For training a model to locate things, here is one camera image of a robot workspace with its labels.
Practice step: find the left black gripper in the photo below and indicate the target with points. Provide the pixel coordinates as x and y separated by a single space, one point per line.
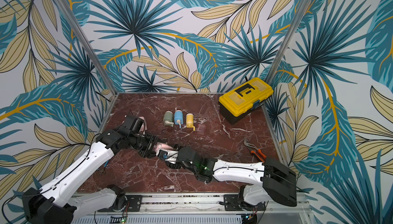
149 153

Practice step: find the pink sharpener back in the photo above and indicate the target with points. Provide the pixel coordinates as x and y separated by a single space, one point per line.
162 146

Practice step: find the pink sharpener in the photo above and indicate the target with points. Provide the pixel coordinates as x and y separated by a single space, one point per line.
162 146
143 126

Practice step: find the clear pink tray back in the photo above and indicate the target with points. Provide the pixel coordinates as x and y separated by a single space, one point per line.
201 128

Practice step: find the green pencil sharpener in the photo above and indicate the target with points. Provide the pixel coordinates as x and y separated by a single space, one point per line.
168 119

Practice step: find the yellow pencil sharpener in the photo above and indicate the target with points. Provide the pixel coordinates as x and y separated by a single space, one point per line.
190 121

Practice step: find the blue pencil sharpener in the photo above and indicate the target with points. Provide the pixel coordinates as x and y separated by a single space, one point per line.
178 118

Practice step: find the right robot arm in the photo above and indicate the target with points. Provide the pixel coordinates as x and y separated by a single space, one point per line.
268 180

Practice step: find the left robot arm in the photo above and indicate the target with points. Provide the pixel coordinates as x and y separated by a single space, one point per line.
51 203

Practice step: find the yellow black toolbox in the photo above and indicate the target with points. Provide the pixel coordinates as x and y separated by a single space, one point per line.
239 102

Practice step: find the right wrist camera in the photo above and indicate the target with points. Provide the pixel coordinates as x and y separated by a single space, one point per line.
167 156

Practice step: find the blue handled pliers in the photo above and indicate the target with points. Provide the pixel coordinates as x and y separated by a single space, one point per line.
102 170

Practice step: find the aluminium front rail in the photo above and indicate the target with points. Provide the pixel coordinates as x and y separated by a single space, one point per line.
200 208

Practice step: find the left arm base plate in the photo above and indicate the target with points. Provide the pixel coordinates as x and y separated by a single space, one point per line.
127 203

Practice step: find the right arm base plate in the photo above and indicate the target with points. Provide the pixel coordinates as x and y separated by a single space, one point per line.
233 202

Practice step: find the orange handled pliers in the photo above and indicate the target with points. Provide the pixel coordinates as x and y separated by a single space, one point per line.
254 150

